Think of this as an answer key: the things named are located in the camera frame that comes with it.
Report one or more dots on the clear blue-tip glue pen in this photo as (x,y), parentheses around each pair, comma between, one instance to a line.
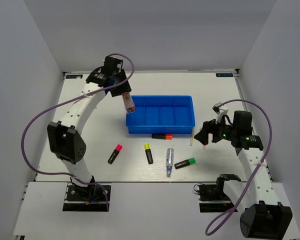
(169,161)

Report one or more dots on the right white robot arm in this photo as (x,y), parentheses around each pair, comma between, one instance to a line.
(263,216)

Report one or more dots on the orange cap black highlighter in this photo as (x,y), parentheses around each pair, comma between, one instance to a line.
(162,136)

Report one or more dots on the yellow cap black highlighter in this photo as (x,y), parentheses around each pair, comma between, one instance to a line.
(148,153)

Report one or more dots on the blue compartment tray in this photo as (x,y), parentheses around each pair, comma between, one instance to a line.
(161,114)

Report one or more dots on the pink cap black highlighter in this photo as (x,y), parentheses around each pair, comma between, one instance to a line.
(115,153)

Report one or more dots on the green cap black highlighter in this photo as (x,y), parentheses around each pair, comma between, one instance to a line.
(185,163)

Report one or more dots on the thin yellow highlighter pen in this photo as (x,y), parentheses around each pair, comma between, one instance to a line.
(192,137)

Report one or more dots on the right table label sticker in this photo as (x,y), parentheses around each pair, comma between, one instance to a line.
(224,75)

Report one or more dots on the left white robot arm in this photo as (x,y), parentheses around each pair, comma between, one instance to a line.
(64,135)

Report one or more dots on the left table label sticker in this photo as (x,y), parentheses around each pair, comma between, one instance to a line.
(74,76)

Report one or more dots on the table label sticker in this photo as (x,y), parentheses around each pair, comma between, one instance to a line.
(224,75)
(74,76)

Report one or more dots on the pink glue stick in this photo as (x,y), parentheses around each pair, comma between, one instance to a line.
(128,103)

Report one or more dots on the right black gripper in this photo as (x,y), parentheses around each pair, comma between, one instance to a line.
(208,127)

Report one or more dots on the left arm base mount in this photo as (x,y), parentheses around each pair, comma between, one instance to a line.
(81,200)

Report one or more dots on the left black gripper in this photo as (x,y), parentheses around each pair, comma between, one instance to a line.
(125,88)

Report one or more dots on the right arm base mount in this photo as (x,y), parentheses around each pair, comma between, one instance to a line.
(211,200)

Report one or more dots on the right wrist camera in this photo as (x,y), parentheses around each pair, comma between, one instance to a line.
(221,110)

